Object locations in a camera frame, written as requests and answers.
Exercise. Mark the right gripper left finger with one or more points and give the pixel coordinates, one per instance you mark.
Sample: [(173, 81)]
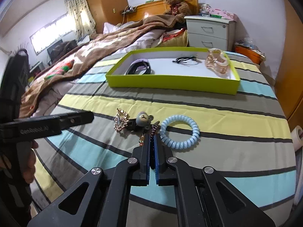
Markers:
[(141, 174)]

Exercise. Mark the pink floral box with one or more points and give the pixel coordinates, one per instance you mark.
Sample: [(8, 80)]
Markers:
[(223, 14)]

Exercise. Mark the green shallow box tray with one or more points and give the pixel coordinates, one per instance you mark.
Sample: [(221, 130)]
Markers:
[(178, 68)]

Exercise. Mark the wooden wardrobe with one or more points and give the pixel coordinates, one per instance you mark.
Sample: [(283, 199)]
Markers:
[(288, 86)]

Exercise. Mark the gold rhinestone brooch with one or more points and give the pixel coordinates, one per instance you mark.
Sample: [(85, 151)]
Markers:
[(121, 119)]

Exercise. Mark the orange storage bin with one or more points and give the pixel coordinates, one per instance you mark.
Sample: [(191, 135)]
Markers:
[(254, 55)]

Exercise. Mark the black smart wristband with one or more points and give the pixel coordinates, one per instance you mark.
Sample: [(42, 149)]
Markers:
[(141, 66)]

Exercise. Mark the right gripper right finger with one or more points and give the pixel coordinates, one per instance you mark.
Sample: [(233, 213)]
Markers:
[(165, 176)]

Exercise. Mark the white three-drawer nightstand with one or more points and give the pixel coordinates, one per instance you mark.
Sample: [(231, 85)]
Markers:
[(210, 32)]

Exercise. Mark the floral curtain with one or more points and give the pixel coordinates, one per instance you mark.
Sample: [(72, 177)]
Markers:
[(84, 23)]

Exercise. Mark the wooden headboard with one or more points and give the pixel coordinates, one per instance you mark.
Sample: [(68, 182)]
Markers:
[(156, 7)]

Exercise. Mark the translucent pink hair claw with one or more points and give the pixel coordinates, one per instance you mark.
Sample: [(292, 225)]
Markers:
[(217, 61)]

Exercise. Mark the left hand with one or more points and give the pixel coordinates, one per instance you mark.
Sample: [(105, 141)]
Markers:
[(25, 161)]

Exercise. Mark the brown fleece blanket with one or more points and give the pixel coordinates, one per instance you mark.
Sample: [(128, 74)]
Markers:
[(86, 55)]

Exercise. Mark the brown teddy bear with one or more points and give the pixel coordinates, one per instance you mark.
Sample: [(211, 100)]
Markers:
[(179, 9)]

